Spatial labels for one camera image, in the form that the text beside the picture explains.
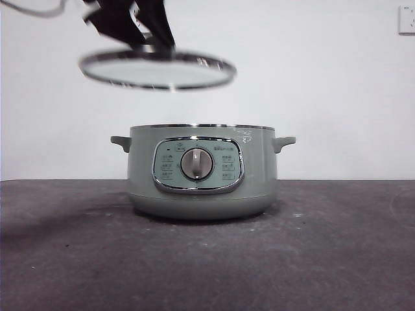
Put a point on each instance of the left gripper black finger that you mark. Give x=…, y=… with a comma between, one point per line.
x=116, y=19
x=159, y=19

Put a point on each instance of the glass lid with green knob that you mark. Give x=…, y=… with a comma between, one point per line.
x=155, y=69

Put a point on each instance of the pale green electric cooking pot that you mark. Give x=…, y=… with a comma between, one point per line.
x=146, y=194

